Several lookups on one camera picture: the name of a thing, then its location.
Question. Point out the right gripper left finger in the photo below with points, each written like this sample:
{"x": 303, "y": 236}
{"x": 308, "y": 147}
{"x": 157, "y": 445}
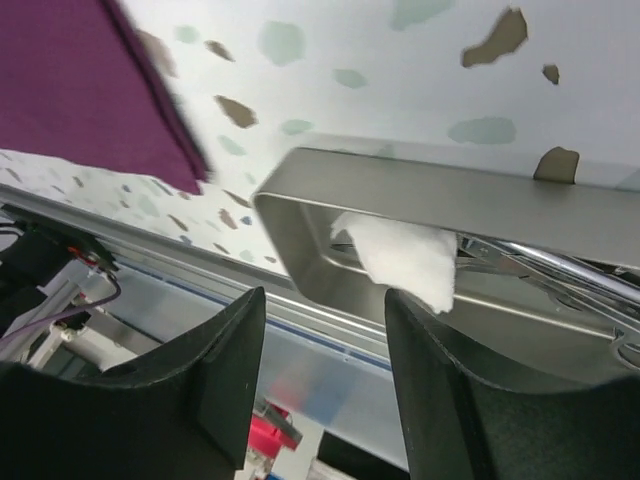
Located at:
{"x": 181, "y": 411}

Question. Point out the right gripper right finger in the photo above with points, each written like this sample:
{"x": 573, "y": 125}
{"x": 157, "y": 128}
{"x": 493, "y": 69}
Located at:
{"x": 460, "y": 421}

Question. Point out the steel forceps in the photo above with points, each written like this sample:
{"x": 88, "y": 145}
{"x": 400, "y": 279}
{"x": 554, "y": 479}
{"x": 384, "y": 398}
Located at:
{"x": 581, "y": 283}

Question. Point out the steel scissors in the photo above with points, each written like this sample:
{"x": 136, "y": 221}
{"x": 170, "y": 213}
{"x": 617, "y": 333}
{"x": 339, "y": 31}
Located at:
{"x": 626, "y": 353}

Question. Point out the metal tray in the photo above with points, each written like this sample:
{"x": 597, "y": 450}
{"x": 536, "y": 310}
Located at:
{"x": 301, "y": 199}

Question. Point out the purple cloth mat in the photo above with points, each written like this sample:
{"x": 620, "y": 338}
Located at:
{"x": 80, "y": 82}

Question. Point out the aluminium rail frame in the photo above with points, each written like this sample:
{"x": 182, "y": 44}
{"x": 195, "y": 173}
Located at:
{"x": 328, "y": 367}

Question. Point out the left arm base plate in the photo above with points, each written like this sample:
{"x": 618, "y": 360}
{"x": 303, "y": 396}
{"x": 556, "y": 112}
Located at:
{"x": 42, "y": 248}

